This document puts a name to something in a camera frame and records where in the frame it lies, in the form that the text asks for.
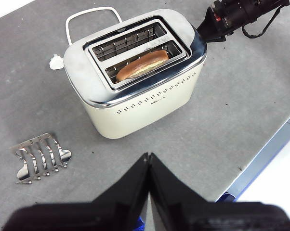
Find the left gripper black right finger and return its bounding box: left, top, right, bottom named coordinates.
left=148, top=152, right=290, bottom=231

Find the cream toaster with chrome top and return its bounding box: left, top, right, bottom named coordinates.
left=63, top=9, right=208, bottom=140

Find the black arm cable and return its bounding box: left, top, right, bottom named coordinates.
left=241, top=4, right=284, bottom=39

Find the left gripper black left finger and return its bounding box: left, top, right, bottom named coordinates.
left=1, top=152, right=150, bottom=231

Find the white toaster power cable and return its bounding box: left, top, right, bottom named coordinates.
left=65, top=7, right=123, bottom=46

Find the silver metal toast rack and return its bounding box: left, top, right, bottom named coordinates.
left=9, top=132, right=72, bottom=185

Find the brown toasted bread slice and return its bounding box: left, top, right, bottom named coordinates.
left=116, top=49, right=171, bottom=82

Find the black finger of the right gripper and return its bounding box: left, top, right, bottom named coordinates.
left=195, top=6, right=227, bottom=44

